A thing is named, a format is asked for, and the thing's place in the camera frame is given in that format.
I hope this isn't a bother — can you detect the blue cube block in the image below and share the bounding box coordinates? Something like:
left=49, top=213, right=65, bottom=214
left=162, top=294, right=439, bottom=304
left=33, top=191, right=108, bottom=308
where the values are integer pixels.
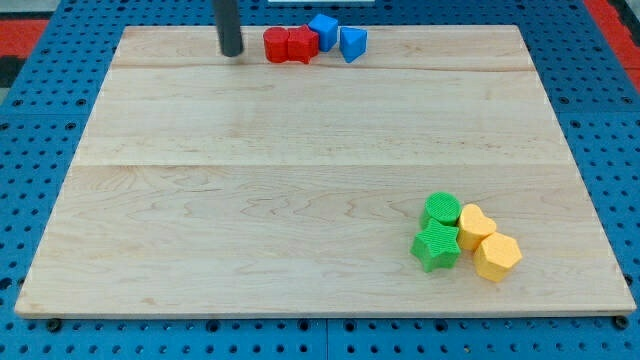
left=308, top=14, right=339, bottom=52

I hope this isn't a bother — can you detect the yellow heart block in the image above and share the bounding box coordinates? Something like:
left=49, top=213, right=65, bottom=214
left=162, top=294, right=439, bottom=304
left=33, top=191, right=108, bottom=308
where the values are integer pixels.
left=457, top=203, right=497, bottom=251

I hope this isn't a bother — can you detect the red cylinder block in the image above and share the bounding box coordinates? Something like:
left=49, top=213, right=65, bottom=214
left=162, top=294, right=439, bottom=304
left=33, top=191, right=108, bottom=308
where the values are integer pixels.
left=263, top=27, right=289, bottom=63

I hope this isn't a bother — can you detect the yellow hexagon block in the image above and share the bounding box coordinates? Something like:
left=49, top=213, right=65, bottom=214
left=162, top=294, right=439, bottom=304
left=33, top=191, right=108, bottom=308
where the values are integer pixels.
left=473, top=232, right=522, bottom=282

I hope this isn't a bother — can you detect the light wooden board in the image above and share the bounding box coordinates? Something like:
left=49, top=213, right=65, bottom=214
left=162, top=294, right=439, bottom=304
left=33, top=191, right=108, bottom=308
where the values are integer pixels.
left=15, top=25, right=636, bottom=320

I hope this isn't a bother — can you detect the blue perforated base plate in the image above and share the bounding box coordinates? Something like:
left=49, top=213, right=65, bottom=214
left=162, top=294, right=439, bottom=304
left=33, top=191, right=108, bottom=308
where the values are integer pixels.
left=1, top=1, right=639, bottom=359

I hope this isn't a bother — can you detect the green star block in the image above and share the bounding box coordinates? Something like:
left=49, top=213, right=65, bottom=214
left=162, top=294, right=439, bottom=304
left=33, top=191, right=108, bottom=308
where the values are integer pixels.
left=410, top=219, right=461, bottom=273

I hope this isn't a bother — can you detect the red star block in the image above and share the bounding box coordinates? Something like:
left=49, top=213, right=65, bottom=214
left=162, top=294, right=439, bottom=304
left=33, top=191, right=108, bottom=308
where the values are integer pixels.
left=287, top=25, right=319, bottom=64

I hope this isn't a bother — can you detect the green cylinder block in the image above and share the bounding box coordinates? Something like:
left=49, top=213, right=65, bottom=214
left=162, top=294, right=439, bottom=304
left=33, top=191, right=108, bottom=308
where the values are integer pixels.
left=419, top=192, right=462, bottom=229

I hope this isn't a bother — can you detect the blue triangle block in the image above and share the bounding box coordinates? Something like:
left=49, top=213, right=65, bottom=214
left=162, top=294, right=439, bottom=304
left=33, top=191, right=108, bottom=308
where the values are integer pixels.
left=339, top=26, right=368, bottom=63

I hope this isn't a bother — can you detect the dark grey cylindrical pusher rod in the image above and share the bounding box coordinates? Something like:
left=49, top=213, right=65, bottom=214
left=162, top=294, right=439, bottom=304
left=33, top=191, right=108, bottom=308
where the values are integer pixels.
left=212, top=0, right=244, bottom=58

